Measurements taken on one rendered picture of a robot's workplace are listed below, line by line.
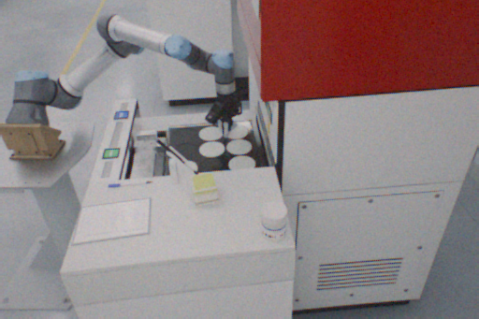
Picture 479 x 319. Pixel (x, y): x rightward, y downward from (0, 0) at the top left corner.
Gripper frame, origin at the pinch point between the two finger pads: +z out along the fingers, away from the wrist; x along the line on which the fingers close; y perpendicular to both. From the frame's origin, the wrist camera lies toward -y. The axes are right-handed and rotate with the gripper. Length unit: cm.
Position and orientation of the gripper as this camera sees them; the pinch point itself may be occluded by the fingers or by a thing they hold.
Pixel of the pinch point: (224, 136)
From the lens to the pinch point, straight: 162.5
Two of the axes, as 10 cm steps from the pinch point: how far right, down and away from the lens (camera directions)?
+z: 0.3, 8.1, 5.8
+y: 6.8, -4.4, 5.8
